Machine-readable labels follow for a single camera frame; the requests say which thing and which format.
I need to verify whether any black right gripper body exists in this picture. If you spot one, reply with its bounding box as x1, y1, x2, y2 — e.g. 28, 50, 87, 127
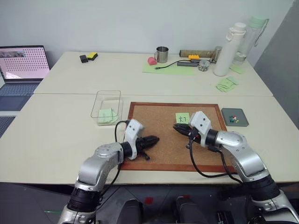
186, 126, 204, 145

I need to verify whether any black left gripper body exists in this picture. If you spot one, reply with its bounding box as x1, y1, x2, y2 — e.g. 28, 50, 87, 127
135, 137, 150, 153

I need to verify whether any green note with writing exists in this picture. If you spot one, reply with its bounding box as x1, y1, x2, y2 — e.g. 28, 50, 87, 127
175, 112, 191, 125

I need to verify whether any grey square tray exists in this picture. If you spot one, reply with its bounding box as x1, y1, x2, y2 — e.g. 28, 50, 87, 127
221, 107, 250, 127

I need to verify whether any clear plastic box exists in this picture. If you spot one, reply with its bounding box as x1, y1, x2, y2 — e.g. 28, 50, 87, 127
90, 90, 124, 126

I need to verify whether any clear round jar of pushpins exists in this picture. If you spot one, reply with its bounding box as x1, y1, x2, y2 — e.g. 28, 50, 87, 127
198, 59, 210, 72

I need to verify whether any long brown box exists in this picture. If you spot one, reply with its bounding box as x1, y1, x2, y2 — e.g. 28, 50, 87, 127
179, 49, 217, 58

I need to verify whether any wood-framed cork board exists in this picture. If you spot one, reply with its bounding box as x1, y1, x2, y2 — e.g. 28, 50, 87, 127
120, 101, 237, 173

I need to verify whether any large green paper sheet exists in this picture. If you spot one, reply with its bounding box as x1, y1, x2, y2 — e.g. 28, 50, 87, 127
142, 61, 196, 76

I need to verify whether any dark rounded shape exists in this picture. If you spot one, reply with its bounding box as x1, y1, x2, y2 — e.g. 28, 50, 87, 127
116, 198, 143, 224
174, 196, 209, 224

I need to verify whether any metal mug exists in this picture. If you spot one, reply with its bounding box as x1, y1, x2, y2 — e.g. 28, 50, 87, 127
153, 46, 170, 63

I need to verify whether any metal cylinder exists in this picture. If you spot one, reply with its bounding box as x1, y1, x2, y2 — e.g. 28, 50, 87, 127
209, 45, 223, 64

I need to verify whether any white water bottle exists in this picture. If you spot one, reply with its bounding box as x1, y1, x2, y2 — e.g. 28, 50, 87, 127
213, 22, 247, 77

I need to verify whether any yellow and black sponge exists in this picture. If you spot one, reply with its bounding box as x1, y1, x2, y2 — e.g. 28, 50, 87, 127
86, 51, 99, 62

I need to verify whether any clear bottle with green lid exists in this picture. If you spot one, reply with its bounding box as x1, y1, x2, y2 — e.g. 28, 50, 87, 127
232, 15, 270, 66

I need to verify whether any dark mesh panel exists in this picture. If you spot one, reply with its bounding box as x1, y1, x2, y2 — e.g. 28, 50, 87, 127
0, 115, 16, 139

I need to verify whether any open laptop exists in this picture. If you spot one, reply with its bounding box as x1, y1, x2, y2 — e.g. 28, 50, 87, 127
0, 45, 51, 112

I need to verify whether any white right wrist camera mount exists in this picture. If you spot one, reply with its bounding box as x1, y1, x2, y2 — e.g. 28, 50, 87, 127
188, 111, 212, 148

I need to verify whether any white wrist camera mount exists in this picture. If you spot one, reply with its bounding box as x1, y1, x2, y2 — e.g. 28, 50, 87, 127
124, 119, 144, 161
188, 111, 212, 148

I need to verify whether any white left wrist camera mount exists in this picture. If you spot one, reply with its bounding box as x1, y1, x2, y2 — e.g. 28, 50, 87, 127
124, 119, 144, 161

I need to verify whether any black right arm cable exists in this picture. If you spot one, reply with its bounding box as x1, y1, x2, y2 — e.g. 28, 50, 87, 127
185, 133, 244, 185

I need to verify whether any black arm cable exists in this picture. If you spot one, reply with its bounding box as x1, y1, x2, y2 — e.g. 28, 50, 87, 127
185, 133, 244, 185
100, 119, 129, 199

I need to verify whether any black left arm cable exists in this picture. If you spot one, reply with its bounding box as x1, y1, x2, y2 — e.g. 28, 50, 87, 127
100, 119, 129, 199

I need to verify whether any black usb cable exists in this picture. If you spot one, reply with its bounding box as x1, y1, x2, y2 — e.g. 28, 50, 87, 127
155, 60, 182, 70

